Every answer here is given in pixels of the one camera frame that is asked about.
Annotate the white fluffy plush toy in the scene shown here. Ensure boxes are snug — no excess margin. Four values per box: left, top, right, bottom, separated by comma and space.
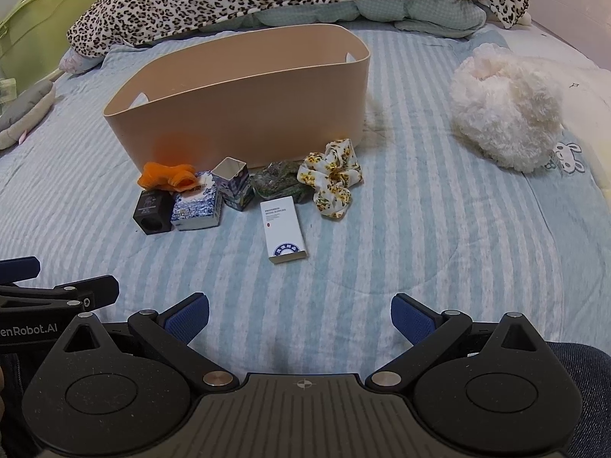
451, 43, 565, 173

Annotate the yellow floral scrunchie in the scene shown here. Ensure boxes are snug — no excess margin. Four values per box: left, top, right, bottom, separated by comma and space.
297, 138, 364, 220

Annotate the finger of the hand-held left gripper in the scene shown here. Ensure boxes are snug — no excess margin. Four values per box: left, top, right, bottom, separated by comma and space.
0, 275, 120, 318
0, 256, 42, 287

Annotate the white rectangular box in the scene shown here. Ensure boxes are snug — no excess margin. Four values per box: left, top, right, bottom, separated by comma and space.
260, 197, 309, 264

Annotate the blue white patterned box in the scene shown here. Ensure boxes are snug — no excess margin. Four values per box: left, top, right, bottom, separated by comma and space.
171, 172, 223, 231

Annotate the bunny print bedsheet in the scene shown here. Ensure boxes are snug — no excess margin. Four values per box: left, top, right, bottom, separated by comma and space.
525, 14, 611, 344

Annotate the person's leg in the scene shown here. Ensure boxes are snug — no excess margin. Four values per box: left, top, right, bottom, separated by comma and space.
0, 353, 30, 458
544, 341, 611, 458

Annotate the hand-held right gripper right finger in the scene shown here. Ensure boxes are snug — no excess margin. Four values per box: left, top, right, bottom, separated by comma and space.
365, 292, 548, 393

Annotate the green plastic storage box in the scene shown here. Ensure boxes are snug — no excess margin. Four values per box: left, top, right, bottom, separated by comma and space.
0, 0, 113, 94

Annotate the pink pillow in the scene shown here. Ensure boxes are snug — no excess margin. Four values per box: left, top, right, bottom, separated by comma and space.
60, 49, 103, 74

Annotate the grey plush cushion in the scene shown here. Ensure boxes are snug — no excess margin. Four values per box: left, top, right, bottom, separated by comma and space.
0, 79, 57, 151

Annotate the person's left leg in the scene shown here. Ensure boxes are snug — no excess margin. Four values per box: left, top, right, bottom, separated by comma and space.
0, 353, 30, 458

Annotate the beige plastic storage bin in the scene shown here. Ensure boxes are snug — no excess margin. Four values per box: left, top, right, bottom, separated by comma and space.
102, 24, 372, 165

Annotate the small black box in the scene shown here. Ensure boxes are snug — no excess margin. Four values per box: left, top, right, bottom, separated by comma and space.
134, 189, 175, 235

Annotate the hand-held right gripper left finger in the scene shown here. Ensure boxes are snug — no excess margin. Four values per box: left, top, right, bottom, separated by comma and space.
61, 292, 240, 395

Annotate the orange scrunchie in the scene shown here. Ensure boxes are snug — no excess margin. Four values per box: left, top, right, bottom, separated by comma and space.
137, 161, 197, 192

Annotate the green checked quilt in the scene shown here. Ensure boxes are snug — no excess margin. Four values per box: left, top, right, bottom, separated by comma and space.
217, 0, 488, 41

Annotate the person's right leg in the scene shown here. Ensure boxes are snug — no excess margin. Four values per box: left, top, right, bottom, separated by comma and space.
544, 341, 611, 458

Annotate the green foil packet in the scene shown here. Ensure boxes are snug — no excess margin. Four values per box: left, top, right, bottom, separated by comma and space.
251, 160, 316, 201

